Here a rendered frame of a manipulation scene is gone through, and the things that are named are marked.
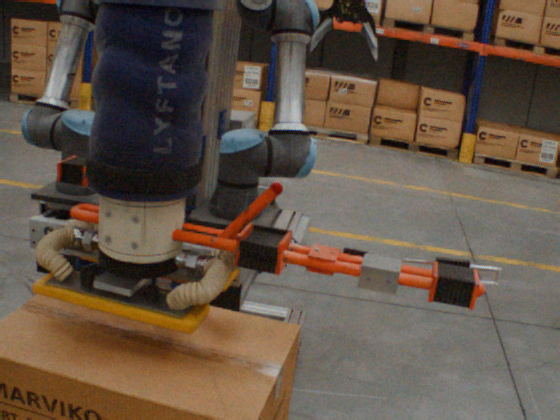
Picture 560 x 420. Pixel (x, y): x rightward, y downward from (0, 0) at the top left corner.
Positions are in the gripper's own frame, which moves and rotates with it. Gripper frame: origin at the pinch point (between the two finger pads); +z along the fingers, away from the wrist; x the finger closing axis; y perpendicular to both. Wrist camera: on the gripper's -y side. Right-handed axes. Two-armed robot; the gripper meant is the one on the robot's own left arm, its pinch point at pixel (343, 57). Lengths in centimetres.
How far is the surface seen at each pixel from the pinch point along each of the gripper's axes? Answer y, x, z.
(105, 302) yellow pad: 52, -34, 45
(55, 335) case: 47, -48, 58
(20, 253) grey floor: -176, -197, 152
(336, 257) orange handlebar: 42, 6, 32
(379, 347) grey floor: -142, 32, 152
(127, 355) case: 48, -31, 58
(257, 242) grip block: 43, -8, 31
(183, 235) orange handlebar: 41, -22, 33
